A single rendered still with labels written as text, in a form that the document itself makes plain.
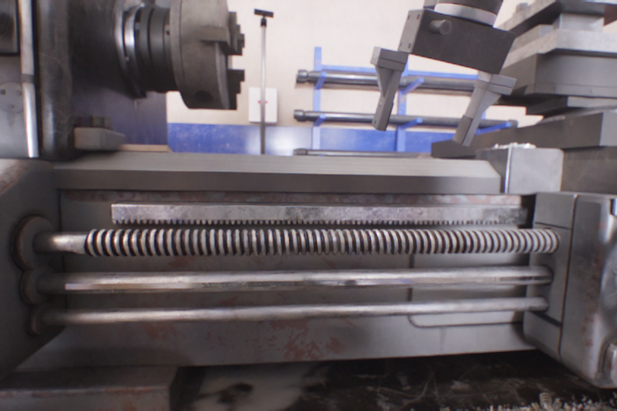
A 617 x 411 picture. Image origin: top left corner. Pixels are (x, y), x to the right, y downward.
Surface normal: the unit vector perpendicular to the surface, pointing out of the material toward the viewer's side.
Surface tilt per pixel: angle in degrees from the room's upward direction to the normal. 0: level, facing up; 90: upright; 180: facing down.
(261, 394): 0
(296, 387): 0
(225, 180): 90
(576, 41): 90
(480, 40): 113
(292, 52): 90
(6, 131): 90
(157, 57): 118
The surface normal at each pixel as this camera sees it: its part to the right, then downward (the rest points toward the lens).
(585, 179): -0.99, -0.01
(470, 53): 0.11, 0.49
